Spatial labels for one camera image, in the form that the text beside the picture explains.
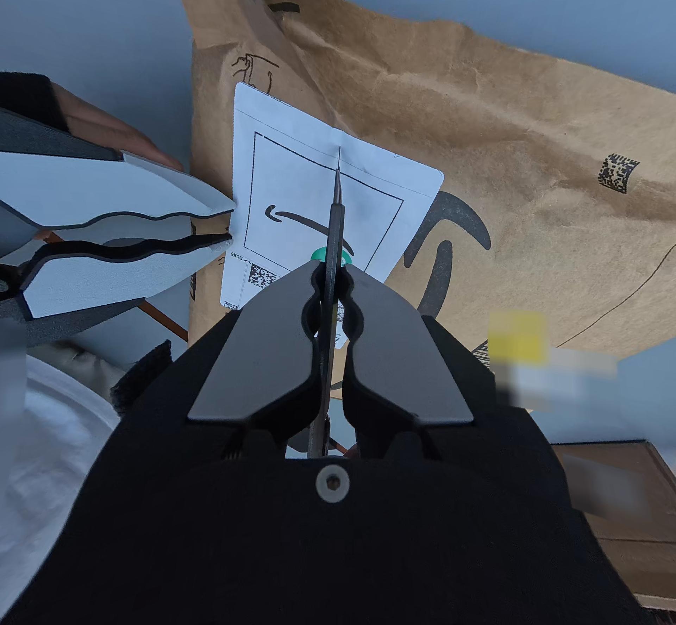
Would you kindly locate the person's left hand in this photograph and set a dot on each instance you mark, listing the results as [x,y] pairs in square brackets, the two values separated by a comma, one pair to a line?
[105,131]

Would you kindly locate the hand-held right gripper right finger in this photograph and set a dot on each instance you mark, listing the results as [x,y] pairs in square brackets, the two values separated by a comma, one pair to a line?
[406,366]

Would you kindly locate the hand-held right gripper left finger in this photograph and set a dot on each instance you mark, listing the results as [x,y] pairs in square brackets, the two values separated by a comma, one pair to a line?
[253,366]

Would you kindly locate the brown cardboard box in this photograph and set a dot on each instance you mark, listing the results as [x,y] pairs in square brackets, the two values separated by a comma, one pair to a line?
[633,561]

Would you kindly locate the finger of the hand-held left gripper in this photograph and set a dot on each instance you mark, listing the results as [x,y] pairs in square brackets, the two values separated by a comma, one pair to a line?
[105,186]
[105,281]

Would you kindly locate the grey desk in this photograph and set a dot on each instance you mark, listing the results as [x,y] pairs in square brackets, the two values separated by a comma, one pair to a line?
[105,12]

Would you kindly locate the brown paper mailer bag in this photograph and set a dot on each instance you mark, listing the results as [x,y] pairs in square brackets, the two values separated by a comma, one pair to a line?
[501,134]

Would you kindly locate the metal utility knife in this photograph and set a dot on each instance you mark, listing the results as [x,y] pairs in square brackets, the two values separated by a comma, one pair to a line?
[334,234]

